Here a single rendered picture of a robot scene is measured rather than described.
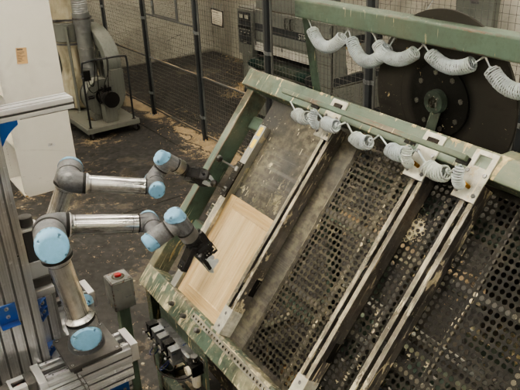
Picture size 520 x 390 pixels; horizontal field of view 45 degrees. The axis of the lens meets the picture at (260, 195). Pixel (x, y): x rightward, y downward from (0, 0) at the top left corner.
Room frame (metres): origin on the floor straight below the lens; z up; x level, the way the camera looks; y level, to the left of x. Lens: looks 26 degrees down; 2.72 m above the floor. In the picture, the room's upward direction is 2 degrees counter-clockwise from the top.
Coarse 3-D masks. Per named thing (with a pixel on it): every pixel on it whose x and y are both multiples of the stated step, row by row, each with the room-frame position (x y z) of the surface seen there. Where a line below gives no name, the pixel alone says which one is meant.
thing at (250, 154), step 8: (264, 128) 3.07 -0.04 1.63; (256, 136) 3.07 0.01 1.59; (264, 136) 3.06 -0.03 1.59; (256, 144) 3.03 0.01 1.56; (248, 152) 3.03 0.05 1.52; (256, 152) 3.03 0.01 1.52; (240, 160) 3.03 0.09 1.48; (248, 160) 3.01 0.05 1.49; (248, 168) 3.01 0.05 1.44; (240, 176) 2.98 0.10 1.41; (232, 192) 2.95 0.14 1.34; (224, 200) 2.92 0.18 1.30; (216, 208) 2.92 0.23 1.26; (208, 216) 2.92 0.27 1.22; (216, 216) 2.89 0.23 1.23; (208, 224) 2.88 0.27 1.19; (208, 232) 2.86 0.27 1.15; (176, 272) 2.80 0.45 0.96; (184, 272) 2.78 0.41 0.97; (176, 280) 2.77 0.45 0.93
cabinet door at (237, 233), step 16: (224, 208) 2.91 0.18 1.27; (240, 208) 2.83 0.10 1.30; (224, 224) 2.83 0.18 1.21; (240, 224) 2.76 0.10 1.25; (256, 224) 2.68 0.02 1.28; (224, 240) 2.76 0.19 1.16; (240, 240) 2.69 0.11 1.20; (256, 240) 2.62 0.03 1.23; (224, 256) 2.69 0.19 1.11; (240, 256) 2.62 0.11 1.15; (192, 272) 2.76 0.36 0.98; (208, 272) 2.69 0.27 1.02; (224, 272) 2.61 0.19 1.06; (240, 272) 2.55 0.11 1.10; (192, 288) 2.69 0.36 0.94; (208, 288) 2.62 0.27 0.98; (224, 288) 2.55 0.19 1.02; (208, 304) 2.54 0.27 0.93; (224, 304) 2.48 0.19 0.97
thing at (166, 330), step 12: (156, 324) 2.64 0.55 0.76; (168, 324) 2.66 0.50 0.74; (156, 336) 2.54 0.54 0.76; (168, 336) 2.54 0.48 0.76; (180, 336) 2.55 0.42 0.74; (168, 348) 2.43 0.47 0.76; (180, 348) 2.43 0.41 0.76; (192, 348) 2.45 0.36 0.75; (168, 360) 2.53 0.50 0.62; (180, 360) 2.43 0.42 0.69; (192, 360) 2.32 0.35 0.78; (204, 360) 2.34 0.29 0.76; (192, 372) 2.31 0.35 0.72; (204, 372) 2.35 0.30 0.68; (204, 384) 2.36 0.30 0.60
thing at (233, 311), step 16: (320, 128) 2.69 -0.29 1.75; (320, 144) 2.68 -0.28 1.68; (336, 144) 2.68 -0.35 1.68; (320, 160) 2.63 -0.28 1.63; (304, 176) 2.63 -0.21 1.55; (320, 176) 2.63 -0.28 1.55; (304, 192) 2.58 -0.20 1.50; (288, 208) 2.55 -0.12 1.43; (272, 224) 2.54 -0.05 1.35; (288, 224) 2.53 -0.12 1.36; (272, 240) 2.48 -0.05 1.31; (256, 256) 2.48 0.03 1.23; (272, 256) 2.48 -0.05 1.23; (256, 272) 2.43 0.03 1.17; (240, 288) 2.42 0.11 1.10; (256, 288) 2.43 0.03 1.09; (240, 304) 2.38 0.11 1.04; (224, 320) 2.34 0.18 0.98
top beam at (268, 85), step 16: (256, 80) 3.27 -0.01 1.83; (272, 80) 3.17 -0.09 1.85; (288, 80) 3.09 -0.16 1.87; (272, 96) 3.12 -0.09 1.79; (288, 96) 3.01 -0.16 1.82; (320, 96) 2.85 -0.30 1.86; (320, 112) 2.78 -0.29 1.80; (352, 112) 2.64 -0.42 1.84; (368, 112) 2.58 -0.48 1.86; (352, 128) 2.64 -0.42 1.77; (368, 128) 2.51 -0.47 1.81; (400, 128) 2.40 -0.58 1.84; (416, 128) 2.35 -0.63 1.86; (400, 144) 2.35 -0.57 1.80; (416, 144) 2.29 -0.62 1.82; (448, 144) 2.20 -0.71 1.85; (464, 144) 2.15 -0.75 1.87; (448, 160) 2.15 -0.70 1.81; (480, 160) 2.06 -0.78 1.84; (512, 160) 1.98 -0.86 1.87; (496, 176) 1.97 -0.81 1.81; (512, 176) 1.94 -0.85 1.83; (512, 192) 1.95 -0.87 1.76
